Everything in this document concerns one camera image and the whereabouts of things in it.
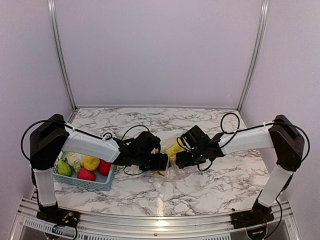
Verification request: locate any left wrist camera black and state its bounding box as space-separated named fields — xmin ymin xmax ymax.
xmin=128 ymin=131 xmax=161 ymax=156

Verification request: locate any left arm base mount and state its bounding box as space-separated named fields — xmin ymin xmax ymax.
xmin=36 ymin=202 xmax=80 ymax=228

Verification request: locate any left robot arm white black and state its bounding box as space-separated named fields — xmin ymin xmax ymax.
xmin=26 ymin=114 xmax=169 ymax=223

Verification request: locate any left aluminium frame post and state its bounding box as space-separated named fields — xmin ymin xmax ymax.
xmin=47 ymin=0 xmax=77 ymax=112

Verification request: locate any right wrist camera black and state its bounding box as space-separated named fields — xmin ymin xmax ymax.
xmin=178 ymin=125 xmax=211 ymax=151

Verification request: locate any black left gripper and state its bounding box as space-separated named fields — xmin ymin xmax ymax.
xmin=134 ymin=152 xmax=172 ymax=172

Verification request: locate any light blue plastic basket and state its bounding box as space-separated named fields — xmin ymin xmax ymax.
xmin=53 ymin=152 xmax=117 ymax=191

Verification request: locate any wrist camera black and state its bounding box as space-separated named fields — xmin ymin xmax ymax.
xmin=178 ymin=125 xmax=211 ymax=151
xmin=128 ymin=131 xmax=161 ymax=156

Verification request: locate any right aluminium frame post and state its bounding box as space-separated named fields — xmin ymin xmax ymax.
xmin=237 ymin=0 xmax=270 ymax=113

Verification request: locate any aluminium frame post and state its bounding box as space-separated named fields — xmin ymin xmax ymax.
xmin=237 ymin=0 xmax=270 ymax=113
xmin=47 ymin=0 xmax=77 ymax=112

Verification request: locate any clear zip top bag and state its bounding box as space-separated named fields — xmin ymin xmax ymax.
xmin=145 ymin=137 xmax=197 ymax=182

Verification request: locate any yellow fake bell pepper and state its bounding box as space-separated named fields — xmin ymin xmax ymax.
xmin=83 ymin=155 xmax=100 ymax=171

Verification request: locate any red fake apple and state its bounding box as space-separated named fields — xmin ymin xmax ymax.
xmin=77 ymin=167 xmax=96 ymax=181
xmin=97 ymin=159 xmax=112 ymax=176

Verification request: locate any white green fake cabbage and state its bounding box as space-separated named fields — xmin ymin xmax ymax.
xmin=62 ymin=151 xmax=85 ymax=173

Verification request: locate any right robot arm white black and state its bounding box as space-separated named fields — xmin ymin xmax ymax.
xmin=175 ymin=114 xmax=311 ymax=224

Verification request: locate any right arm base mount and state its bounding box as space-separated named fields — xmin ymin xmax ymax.
xmin=230 ymin=199 xmax=275 ymax=229

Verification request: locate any yellow fake banana bunch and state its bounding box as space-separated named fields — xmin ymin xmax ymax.
xmin=160 ymin=142 xmax=183 ymax=180

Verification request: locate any green fake pear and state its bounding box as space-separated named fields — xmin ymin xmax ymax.
xmin=57 ymin=159 xmax=73 ymax=177

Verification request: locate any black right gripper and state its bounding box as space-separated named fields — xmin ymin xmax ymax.
xmin=175 ymin=147 xmax=206 ymax=169

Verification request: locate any front aluminium rail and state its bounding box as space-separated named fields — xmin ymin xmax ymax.
xmin=8 ymin=198 xmax=301 ymax=240

